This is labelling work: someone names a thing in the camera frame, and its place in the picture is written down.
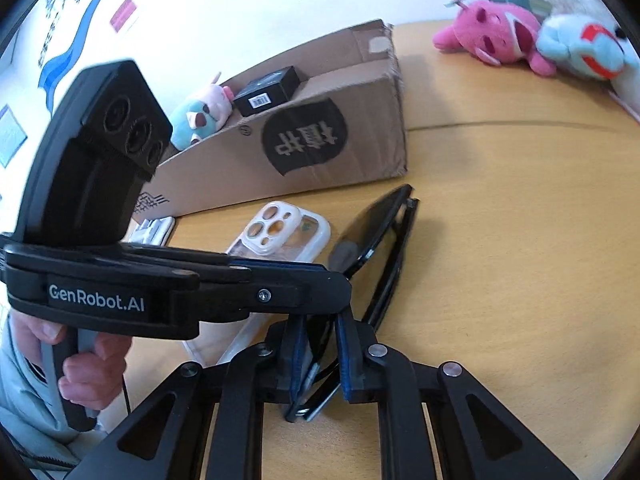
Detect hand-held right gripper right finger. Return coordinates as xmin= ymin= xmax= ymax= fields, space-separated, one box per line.
xmin=335 ymin=312 xmax=578 ymax=480

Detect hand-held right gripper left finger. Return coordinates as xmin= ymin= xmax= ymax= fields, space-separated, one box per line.
xmin=65 ymin=317 xmax=307 ymax=480

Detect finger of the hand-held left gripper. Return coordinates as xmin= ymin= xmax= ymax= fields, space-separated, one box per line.
xmin=120 ymin=244 xmax=333 ymax=283
xmin=195 ymin=271 xmax=353 ymax=323

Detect cream clear phone case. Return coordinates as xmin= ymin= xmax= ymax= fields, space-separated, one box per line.
xmin=182 ymin=201 xmax=332 ymax=367

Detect black sunglasses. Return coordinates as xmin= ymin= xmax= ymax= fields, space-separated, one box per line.
xmin=285 ymin=184 xmax=420 ymax=423

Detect brown cardboard box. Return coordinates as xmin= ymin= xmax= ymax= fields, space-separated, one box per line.
xmin=131 ymin=19 xmax=408 ymax=218

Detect person's left hand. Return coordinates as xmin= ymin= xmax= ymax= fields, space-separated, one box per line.
xmin=12 ymin=310 xmax=132 ymax=413

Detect teal and pink plush pig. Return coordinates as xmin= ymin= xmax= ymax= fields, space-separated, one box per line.
xmin=169 ymin=72 xmax=236 ymax=151

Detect small black product box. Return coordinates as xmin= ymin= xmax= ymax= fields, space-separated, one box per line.
xmin=232 ymin=66 xmax=301 ymax=118

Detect pink plush toy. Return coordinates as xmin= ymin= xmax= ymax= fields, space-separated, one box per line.
xmin=432 ymin=0 xmax=558 ymax=77

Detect light blue plush toy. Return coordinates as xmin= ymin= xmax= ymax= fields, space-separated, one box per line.
xmin=536 ymin=14 xmax=638 ymax=81

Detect blue wall notice poster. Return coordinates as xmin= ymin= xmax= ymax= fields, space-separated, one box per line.
xmin=0 ymin=105 xmax=28 ymax=168

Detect blue ribbon wall decal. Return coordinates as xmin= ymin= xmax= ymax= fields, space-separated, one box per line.
xmin=37 ymin=0 xmax=141 ymax=111

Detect black cable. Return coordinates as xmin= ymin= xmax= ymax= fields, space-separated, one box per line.
xmin=122 ymin=355 xmax=135 ymax=417

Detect red wall notice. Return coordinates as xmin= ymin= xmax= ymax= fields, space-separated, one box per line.
xmin=109 ymin=0 xmax=140 ymax=33

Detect pale beaded cord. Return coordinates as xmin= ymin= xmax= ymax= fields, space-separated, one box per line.
xmin=607 ymin=89 xmax=640 ymax=123

